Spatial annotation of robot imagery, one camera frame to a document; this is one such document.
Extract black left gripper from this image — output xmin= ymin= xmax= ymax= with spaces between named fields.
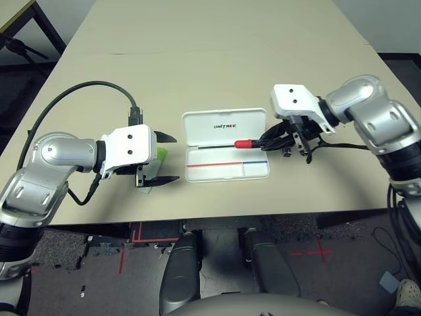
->
xmin=116 ymin=130 xmax=180 ymax=189

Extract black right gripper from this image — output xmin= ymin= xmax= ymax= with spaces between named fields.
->
xmin=259 ymin=115 xmax=325 ymax=155

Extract green white highlighter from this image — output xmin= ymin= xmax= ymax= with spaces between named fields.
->
xmin=137 ymin=147 xmax=170 ymax=195

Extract red black marker pen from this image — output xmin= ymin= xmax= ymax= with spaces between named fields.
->
xmin=234 ymin=139 xmax=264 ymax=149

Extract white plastic pencil case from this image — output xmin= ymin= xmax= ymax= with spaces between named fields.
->
xmin=181 ymin=107 xmax=271 ymax=183

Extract grey robot left leg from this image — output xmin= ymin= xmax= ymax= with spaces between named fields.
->
xmin=159 ymin=232 xmax=202 ymax=313

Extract grey robot leg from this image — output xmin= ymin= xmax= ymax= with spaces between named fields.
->
xmin=159 ymin=232 xmax=202 ymax=313
xmin=238 ymin=226 xmax=302 ymax=299

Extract grey robot right leg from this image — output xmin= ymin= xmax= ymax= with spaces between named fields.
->
xmin=238 ymin=226 xmax=302 ymax=299

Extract silver robot torso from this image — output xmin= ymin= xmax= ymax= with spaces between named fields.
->
xmin=167 ymin=292 xmax=356 ymax=316

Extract blue grey floor box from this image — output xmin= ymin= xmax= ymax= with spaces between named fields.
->
xmin=378 ymin=271 xmax=401 ymax=294

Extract black tripod stand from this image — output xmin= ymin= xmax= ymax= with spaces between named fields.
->
xmin=0 ymin=34 xmax=50 ymax=72

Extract beige side table black legs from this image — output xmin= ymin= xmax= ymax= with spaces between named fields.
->
xmin=0 ymin=0 xmax=66 ymax=60

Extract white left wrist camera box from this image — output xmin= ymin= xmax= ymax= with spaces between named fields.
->
xmin=100 ymin=124 xmax=158 ymax=180

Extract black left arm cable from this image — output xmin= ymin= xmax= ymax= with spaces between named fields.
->
xmin=16 ymin=80 xmax=144 ymax=207

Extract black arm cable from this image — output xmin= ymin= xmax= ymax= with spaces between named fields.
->
xmin=16 ymin=80 xmax=144 ymax=207
xmin=305 ymin=140 xmax=410 ymax=238

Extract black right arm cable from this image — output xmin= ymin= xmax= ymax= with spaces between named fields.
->
xmin=305 ymin=140 xmax=410 ymax=238

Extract thin black floor cable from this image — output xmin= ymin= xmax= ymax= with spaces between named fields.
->
xmin=371 ymin=226 xmax=402 ymax=274

